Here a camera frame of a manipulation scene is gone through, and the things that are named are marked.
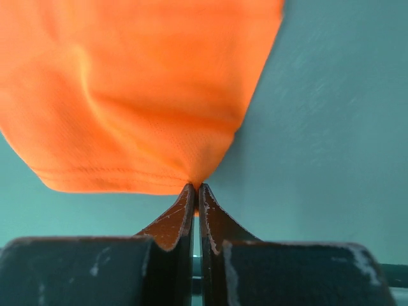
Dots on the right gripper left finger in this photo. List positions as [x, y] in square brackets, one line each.
[153, 267]

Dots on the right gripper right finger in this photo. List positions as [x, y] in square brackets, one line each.
[240, 269]

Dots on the orange t shirt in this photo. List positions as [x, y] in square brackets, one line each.
[129, 96]

